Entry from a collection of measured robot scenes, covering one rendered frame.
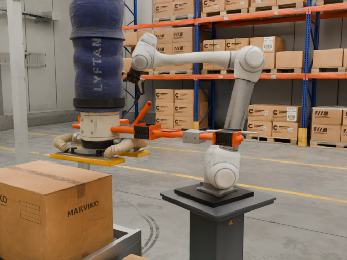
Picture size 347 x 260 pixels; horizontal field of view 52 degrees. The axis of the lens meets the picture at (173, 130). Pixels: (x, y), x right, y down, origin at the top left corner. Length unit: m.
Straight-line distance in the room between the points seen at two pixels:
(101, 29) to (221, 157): 0.86
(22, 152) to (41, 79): 7.95
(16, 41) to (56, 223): 3.44
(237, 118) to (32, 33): 11.15
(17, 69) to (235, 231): 3.49
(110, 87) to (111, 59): 0.12
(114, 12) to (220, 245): 1.37
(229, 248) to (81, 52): 1.38
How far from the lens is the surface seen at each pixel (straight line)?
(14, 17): 4.89
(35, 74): 12.58
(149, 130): 1.42
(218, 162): 1.86
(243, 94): 1.86
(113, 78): 1.54
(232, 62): 2.02
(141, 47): 1.89
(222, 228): 2.12
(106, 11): 1.53
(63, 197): 1.69
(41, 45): 12.80
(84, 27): 1.54
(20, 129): 4.87
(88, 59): 1.53
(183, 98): 9.58
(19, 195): 1.78
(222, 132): 1.29
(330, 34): 9.77
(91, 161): 1.50
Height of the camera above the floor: 1.42
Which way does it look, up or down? 8 degrees down
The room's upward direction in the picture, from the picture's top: straight up
